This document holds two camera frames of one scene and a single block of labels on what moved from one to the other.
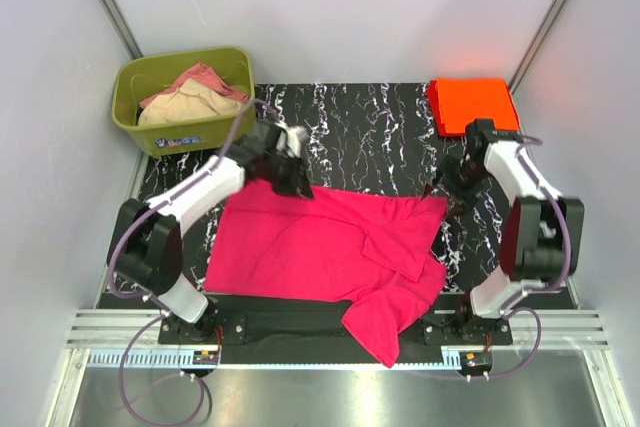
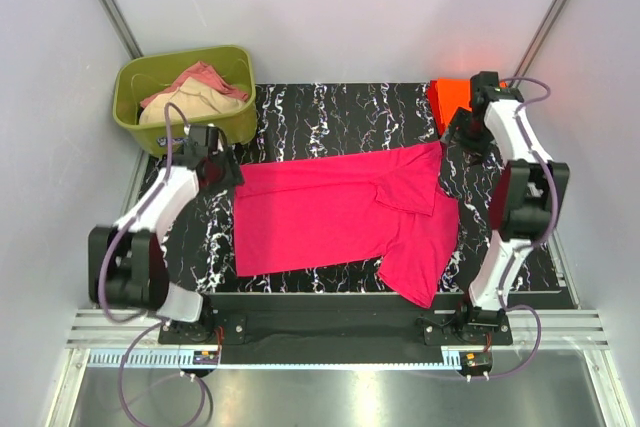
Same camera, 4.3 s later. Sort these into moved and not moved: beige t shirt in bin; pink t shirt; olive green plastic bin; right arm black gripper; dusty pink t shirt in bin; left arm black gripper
Moved: pink t shirt; left arm black gripper; right arm black gripper
Not moved: beige t shirt in bin; olive green plastic bin; dusty pink t shirt in bin
